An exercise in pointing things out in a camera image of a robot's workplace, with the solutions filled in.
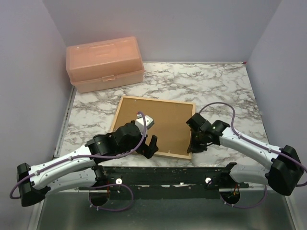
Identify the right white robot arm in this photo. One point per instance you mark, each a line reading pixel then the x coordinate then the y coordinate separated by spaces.
pixel 281 168

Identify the light wooden picture frame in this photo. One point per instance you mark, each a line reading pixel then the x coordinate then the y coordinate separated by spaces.
pixel 115 119

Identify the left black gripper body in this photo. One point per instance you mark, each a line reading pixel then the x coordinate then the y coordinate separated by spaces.
pixel 124 149

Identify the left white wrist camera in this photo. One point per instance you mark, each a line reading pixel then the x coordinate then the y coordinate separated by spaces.
pixel 143 122

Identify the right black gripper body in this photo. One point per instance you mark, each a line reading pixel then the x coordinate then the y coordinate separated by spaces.
pixel 197 143

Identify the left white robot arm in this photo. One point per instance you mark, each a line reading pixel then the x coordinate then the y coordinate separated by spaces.
pixel 79 168

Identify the pink translucent plastic box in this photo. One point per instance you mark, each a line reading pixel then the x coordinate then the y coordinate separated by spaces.
pixel 105 64

